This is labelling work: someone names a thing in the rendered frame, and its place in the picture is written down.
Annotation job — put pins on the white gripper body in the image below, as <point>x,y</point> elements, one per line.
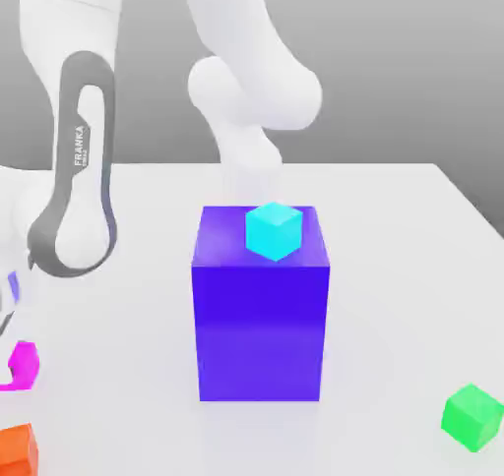
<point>5,326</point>

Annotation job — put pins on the small magenta cube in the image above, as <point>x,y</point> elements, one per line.
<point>25,362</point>

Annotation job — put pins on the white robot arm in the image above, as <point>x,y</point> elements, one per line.
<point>252,90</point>

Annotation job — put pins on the small orange cube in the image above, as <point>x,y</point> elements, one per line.
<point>15,450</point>

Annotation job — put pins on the small cyan cube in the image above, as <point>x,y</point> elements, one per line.
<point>273,230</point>

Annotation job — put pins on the small green cube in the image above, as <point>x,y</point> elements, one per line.
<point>470,419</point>

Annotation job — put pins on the large blue box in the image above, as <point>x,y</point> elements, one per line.
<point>260,326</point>

